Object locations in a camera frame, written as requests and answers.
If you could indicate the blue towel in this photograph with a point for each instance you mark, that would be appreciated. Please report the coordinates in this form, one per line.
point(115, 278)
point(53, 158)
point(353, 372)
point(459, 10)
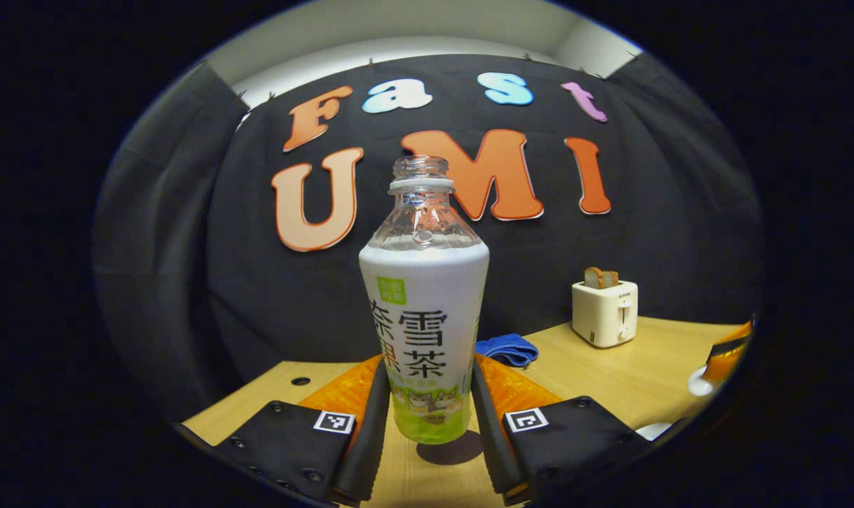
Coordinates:
point(506, 349)

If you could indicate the white toaster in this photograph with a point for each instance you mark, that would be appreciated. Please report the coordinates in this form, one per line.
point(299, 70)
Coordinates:
point(605, 314)

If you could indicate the brown bread slice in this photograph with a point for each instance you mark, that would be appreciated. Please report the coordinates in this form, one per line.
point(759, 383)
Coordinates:
point(611, 279)
point(593, 277)

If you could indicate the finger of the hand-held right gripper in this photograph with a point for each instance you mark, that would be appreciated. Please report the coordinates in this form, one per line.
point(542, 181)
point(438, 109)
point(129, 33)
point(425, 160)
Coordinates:
point(729, 356)

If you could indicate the dark brown round coaster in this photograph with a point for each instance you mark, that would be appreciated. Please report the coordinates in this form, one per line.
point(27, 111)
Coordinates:
point(459, 450)

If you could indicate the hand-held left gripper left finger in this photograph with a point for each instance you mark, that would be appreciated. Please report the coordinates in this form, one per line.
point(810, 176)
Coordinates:
point(370, 437)

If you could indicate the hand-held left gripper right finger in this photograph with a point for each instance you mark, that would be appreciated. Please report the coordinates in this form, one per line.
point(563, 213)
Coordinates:
point(490, 437)

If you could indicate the black backdrop cloth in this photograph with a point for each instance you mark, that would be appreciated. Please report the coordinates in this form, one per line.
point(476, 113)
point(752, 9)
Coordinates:
point(293, 296)

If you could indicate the clear water bottle white label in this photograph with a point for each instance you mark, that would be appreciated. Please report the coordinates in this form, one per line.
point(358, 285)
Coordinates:
point(423, 317)

